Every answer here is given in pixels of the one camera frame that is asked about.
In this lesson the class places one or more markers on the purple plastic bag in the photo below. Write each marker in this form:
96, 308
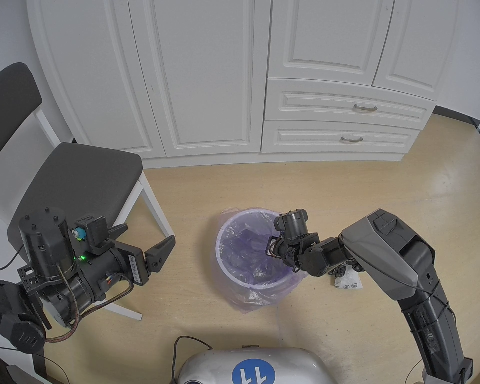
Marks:
258, 300

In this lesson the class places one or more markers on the white trash bin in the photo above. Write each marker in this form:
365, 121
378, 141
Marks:
219, 247

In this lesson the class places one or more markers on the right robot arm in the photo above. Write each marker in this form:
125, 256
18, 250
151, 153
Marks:
386, 255

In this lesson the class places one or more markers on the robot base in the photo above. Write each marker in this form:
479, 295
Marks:
225, 365

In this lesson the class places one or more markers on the white printed wrapper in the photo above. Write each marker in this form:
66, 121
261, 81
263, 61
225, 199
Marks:
350, 283

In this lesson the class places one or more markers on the white wardrobe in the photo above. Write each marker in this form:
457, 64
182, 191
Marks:
210, 75

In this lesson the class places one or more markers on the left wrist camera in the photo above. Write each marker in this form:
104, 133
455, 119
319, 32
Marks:
93, 228

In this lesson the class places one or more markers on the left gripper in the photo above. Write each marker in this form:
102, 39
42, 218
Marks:
101, 273

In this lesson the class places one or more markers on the grey and white chair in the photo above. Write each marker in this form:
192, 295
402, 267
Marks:
82, 180

